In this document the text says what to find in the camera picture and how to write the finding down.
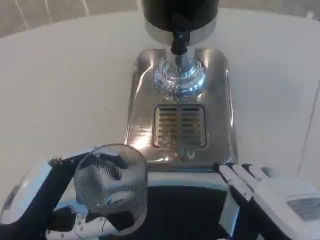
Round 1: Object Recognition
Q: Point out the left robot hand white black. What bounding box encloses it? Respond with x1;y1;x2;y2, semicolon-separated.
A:
0;144;142;240

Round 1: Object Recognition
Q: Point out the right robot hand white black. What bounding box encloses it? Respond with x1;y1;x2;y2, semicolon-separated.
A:
212;161;320;240

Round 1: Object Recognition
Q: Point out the clear ribbed glass cup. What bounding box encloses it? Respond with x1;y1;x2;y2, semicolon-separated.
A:
73;143;149;231

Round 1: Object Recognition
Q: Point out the black white robot torso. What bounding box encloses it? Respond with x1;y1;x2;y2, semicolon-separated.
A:
146;171;242;240

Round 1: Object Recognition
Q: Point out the steel drip tray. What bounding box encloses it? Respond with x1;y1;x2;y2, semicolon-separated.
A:
124;48;238;174

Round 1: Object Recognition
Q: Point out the slotted steel drain grid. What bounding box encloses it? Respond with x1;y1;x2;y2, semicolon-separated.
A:
151;104;208;149

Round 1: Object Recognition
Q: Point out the black dispenser tap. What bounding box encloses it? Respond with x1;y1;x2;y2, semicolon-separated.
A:
170;11;191;56

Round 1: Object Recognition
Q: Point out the black steel drink dispenser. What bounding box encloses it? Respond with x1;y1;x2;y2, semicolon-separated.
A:
138;0;219;99

